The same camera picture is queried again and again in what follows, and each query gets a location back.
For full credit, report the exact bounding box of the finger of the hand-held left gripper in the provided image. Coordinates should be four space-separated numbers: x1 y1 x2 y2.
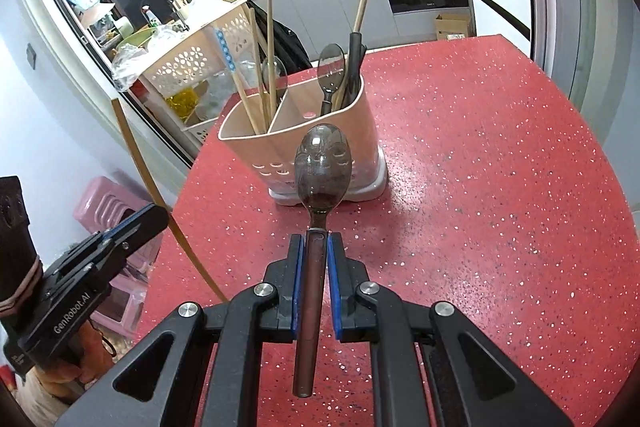
112 207 170 265
95 204 160 242

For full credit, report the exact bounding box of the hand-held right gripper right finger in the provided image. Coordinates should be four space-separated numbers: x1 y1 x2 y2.
327 232 576 427

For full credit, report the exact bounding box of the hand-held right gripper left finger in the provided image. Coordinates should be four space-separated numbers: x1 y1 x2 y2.
52 234 305 427

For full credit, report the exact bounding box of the dark translucent spoon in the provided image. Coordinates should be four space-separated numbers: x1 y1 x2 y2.
261 57 288 108
291 123 352 399
317 43 348 118

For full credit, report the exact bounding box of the beige utensil holder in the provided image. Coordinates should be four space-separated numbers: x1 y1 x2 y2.
217 74 390 208

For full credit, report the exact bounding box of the blue patterned chopstick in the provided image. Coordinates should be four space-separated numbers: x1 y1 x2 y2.
215 28 261 135

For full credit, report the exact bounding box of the black plastic knife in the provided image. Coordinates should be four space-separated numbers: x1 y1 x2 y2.
347 32 368 110

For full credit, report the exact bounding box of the pink plastic stool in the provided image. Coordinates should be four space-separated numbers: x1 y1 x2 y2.
72 176 171 345

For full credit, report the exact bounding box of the yellow foil bag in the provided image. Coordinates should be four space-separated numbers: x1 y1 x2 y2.
165 88 201 118

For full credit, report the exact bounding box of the crumpled clear plastic bag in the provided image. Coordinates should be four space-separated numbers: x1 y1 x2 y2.
111 42 166 90

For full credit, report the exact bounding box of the white perforated plastic rack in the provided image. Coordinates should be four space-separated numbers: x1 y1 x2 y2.
127 0 261 148

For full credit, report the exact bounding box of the green plastic basin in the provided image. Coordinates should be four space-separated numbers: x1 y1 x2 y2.
116 27 160 52

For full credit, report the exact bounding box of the black bag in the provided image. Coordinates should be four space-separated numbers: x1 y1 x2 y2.
272 19 313 75

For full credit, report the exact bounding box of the cardboard box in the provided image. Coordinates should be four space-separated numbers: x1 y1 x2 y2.
433 13 474 42

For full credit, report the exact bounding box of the grey kitchen cabinet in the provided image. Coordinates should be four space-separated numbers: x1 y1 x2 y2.
247 0 396 52

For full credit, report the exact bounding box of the grey sliding door frame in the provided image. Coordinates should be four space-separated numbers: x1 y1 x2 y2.
510 0 640 212
7 0 198 168

